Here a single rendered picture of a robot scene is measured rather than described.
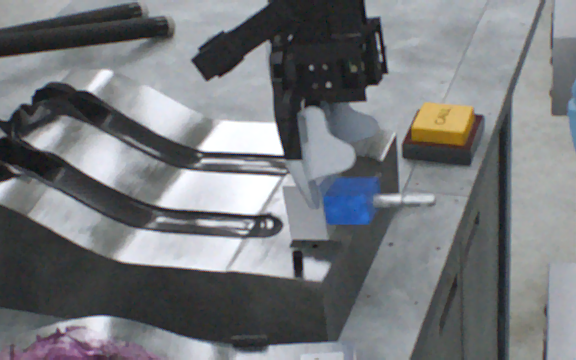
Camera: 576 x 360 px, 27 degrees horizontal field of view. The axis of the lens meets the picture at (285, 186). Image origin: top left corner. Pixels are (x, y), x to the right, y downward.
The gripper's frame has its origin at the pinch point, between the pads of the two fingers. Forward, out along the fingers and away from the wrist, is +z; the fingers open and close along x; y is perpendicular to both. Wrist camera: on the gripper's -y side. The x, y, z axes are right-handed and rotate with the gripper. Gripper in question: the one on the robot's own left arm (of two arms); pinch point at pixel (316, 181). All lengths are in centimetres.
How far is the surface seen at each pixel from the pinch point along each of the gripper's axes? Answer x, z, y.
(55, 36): 39, -4, -49
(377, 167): 13.6, 4.7, 1.1
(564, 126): 183, 69, -10
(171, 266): -6.5, 5.2, -12.8
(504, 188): 80, 38, -2
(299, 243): 0.7, 6.6, -3.1
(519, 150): 170, 69, -19
